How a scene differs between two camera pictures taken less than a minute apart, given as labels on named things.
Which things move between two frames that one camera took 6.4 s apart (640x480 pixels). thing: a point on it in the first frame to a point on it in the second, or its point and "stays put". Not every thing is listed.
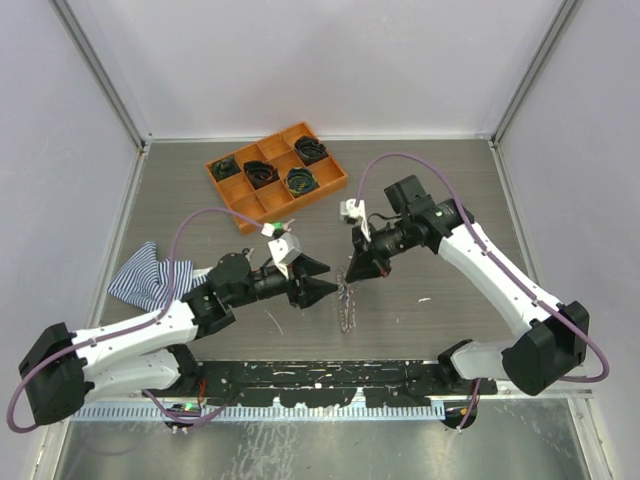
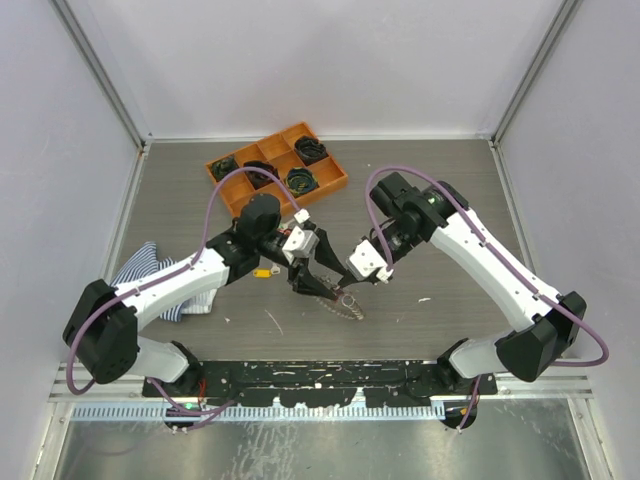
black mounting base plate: [313, 382] stays put
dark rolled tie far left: [225, 167] stays put
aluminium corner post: [563, 20] stays put
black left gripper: [309, 290] to [303, 281]
